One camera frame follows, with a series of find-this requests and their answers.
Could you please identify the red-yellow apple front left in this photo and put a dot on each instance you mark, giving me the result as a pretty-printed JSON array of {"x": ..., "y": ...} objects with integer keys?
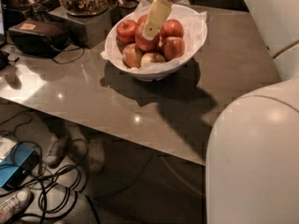
[{"x": 132, "y": 55}]

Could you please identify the black VR headset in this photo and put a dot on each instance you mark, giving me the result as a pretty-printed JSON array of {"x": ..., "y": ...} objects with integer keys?
[{"x": 40, "y": 38}]

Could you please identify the dark square pedestal block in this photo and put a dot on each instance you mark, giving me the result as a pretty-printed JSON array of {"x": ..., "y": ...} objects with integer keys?
[{"x": 85, "y": 31}]

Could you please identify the red apple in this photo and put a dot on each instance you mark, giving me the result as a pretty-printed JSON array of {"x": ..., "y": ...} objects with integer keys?
[
  {"x": 142, "y": 19},
  {"x": 144, "y": 43},
  {"x": 173, "y": 47},
  {"x": 126, "y": 31},
  {"x": 171, "y": 28}
]

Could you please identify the black cup with spoon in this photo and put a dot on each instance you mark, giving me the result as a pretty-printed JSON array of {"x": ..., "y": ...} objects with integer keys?
[{"x": 127, "y": 7}]

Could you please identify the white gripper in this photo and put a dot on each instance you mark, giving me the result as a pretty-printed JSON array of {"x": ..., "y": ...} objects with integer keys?
[{"x": 159, "y": 11}]

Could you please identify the white paper bowl liner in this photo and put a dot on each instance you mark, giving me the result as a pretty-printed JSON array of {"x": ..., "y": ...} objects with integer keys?
[{"x": 194, "y": 25}]

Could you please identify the blue box on floor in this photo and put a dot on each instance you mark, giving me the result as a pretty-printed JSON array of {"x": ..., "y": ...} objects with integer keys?
[{"x": 16, "y": 165}]

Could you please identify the white bowl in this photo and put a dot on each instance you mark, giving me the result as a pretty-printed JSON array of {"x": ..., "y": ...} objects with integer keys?
[{"x": 190, "y": 44}]

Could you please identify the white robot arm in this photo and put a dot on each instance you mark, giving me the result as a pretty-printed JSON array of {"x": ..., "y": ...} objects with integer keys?
[{"x": 252, "y": 160}]

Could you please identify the yellow-red apple front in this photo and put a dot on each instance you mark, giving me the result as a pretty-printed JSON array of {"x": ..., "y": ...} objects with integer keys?
[{"x": 152, "y": 57}]

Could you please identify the white sneaker bottom left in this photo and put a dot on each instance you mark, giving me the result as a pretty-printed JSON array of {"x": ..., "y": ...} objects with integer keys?
[{"x": 15, "y": 205}]

